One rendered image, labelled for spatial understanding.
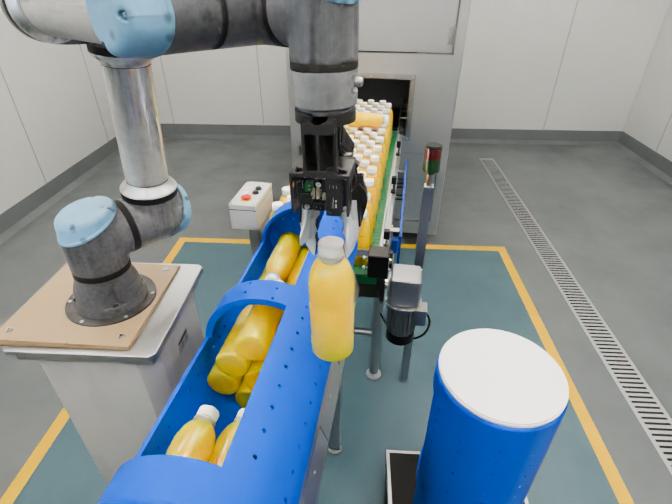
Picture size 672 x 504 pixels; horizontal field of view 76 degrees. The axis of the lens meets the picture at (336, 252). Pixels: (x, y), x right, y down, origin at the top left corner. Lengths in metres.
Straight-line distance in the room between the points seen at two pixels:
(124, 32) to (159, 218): 0.60
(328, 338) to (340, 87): 0.38
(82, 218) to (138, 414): 0.47
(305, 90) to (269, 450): 0.51
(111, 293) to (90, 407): 0.29
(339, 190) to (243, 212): 1.08
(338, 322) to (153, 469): 0.32
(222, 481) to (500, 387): 0.62
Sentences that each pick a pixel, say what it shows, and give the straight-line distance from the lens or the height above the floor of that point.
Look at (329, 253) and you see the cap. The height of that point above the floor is 1.45.
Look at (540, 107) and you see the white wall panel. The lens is 5.91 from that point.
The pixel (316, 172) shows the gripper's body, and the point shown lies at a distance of 0.50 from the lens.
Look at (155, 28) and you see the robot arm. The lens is 0.47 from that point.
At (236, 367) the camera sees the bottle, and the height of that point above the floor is 1.10.
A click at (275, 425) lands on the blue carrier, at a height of 1.19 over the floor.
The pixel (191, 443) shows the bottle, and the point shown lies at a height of 1.14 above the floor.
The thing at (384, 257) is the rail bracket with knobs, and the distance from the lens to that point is 1.42.
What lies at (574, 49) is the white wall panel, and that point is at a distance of 5.88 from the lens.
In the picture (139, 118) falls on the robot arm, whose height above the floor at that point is 1.55.
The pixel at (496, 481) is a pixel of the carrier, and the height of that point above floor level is 0.84.
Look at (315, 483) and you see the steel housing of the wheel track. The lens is 1.06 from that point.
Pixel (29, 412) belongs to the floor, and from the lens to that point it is 2.67.
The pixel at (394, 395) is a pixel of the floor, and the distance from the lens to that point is 2.29.
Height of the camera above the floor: 1.79
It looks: 33 degrees down
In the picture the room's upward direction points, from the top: straight up
